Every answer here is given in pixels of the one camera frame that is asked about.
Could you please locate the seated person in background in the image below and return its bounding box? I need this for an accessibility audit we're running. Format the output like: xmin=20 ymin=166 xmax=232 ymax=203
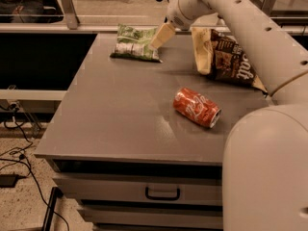
xmin=0 ymin=0 xmax=64 ymax=23

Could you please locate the grey drawer cabinet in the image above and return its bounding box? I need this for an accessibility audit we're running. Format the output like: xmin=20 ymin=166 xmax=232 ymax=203
xmin=36 ymin=34 xmax=267 ymax=231

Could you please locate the black floor cable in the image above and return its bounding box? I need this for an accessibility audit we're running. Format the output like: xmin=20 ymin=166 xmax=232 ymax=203
xmin=0 ymin=103 xmax=70 ymax=231

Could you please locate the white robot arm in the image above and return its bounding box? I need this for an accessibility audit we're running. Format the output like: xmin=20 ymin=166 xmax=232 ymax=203
xmin=167 ymin=0 xmax=308 ymax=231

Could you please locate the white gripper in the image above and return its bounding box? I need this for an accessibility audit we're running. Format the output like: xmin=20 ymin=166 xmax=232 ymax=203
xmin=149 ymin=0 xmax=215 ymax=49

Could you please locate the left metal railing post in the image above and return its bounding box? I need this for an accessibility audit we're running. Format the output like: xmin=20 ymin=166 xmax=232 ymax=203
xmin=61 ymin=0 xmax=79 ymax=30

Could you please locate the metal railing post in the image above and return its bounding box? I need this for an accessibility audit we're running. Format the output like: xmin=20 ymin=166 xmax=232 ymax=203
xmin=61 ymin=0 xmax=79 ymax=30
xmin=261 ymin=0 xmax=276 ymax=15

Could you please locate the right metal railing post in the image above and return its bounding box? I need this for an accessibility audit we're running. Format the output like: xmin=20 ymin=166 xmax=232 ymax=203
xmin=261 ymin=0 xmax=276 ymax=15

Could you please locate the black drawer handle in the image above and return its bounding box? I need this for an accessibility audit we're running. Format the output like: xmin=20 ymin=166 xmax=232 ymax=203
xmin=144 ymin=187 xmax=181 ymax=201

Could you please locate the brown and yellow chip bag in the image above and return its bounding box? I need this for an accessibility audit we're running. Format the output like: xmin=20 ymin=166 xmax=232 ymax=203
xmin=192 ymin=27 xmax=267 ymax=92

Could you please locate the green jalapeno chip bag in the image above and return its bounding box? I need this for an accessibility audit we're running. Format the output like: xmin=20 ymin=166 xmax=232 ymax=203
xmin=110 ymin=24 xmax=161 ymax=63

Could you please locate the black power adapter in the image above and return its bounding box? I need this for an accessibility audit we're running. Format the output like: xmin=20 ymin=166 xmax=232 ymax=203
xmin=0 ymin=174 xmax=18 ymax=188

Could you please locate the red soda can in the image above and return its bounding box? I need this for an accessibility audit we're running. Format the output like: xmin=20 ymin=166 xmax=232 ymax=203
xmin=173 ymin=88 xmax=221 ymax=128

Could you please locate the black floor bar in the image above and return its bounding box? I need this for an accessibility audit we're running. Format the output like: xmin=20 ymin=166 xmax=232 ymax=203
xmin=41 ymin=187 xmax=63 ymax=231

